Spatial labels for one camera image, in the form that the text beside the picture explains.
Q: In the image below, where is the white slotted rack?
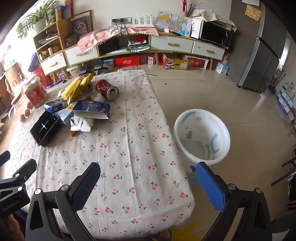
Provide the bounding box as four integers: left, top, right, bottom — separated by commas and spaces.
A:
132, 14, 154, 29

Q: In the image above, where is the grey refrigerator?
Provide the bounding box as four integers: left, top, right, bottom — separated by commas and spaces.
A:
228, 0, 287, 93

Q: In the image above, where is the large yellow star sticker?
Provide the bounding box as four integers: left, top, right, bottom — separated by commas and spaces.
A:
171, 222, 197, 241

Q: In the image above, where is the red printed flat box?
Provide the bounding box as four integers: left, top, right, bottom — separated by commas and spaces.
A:
185, 55, 210, 70

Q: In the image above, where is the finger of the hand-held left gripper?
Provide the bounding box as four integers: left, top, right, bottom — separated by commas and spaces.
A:
0, 151, 11, 167
0, 159, 37, 189

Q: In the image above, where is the yellow lion print box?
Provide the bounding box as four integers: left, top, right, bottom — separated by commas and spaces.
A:
162, 53, 189, 71

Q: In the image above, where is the red storage box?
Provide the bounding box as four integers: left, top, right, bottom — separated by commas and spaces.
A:
115, 56, 140, 68

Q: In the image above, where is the framed picture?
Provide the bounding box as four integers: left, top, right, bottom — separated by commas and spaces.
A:
68, 15, 91, 38

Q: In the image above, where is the white plastic bin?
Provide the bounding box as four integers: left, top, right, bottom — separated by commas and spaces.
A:
173, 108, 231, 174

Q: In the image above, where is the white printed wrapper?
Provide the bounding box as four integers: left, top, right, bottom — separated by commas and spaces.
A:
70, 116, 96, 132

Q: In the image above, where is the yellow paper notice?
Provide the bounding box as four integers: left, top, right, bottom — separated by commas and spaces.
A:
245, 4, 262, 22

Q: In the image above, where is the stack of blue white boxes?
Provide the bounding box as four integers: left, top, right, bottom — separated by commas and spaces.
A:
275, 82, 296, 117

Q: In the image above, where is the black plastic tray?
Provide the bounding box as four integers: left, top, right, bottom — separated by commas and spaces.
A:
30, 112, 62, 148

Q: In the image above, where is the black microwave oven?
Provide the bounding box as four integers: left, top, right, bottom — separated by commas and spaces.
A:
199, 20, 233, 50

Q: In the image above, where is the torn blue carton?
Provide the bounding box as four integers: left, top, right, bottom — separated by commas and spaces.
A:
72, 100, 111, 120

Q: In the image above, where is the dark metal chair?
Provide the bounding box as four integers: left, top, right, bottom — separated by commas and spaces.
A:
271, 148, 296, 186

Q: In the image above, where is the white patterned cloth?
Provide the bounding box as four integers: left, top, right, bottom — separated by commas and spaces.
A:
191, 9, 238, 32

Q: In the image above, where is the blue white carton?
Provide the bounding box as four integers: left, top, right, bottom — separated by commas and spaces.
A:
214, 60, 229, 75

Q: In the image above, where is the small blue box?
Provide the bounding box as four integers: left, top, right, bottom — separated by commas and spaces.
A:
44, 98, 69, 114

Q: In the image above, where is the wall socket strip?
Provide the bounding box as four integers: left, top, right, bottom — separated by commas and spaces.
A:
111, 17, 134, 25

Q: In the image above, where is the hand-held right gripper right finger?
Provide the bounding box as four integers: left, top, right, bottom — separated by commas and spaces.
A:
195, 161, 272, 241

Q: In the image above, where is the cherry print tablecloth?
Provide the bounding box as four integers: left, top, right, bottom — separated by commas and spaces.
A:
5, 69, 196, 240

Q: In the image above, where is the yellow snack wrapper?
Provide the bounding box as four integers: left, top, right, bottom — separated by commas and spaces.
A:
60, 75, 93, 104

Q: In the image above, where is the red bag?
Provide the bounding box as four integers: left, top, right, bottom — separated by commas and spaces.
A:
31, 67, 53, 88

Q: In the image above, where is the clear jar with red label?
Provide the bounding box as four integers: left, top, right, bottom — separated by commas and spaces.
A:
22, 75, 49, 109

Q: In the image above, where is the colourful map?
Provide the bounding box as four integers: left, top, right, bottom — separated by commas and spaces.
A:
154, 11, 194, 37

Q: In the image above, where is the black cable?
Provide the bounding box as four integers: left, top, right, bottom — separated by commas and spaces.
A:
114, 22, 142, 70

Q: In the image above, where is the green potted plant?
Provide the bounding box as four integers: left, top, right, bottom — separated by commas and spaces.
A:
16, 0, 59, 39

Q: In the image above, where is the light blue white package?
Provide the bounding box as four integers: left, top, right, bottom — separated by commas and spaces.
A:
55, 103, 77, 127

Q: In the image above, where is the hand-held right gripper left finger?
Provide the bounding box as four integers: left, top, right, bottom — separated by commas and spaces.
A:
24, 162, 102, 241

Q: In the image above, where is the wooden white TV cabinet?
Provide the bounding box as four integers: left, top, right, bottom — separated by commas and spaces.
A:
33, 17, 226, 78

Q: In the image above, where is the pink cloth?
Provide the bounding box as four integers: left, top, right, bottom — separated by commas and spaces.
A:
77, 27, 160, 54

